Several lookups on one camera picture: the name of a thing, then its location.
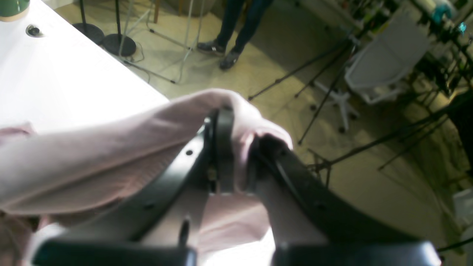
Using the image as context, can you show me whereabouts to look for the person legs in jeans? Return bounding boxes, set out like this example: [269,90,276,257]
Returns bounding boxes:
[197,0,274,72]

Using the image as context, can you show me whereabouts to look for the dusty pink T-shirt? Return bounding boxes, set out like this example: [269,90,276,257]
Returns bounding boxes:
[1,89,293,266]

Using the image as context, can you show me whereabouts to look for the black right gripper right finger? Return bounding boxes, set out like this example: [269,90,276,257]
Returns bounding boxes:
[248,137,442,266]

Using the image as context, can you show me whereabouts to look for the white office chair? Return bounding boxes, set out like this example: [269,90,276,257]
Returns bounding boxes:
[311,11,429,133]

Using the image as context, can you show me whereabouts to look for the right metal table grommet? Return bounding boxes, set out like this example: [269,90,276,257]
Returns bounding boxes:
[26,25,43,38]

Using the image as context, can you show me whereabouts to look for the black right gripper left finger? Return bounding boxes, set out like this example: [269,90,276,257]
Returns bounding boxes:
[32,108,234,266]

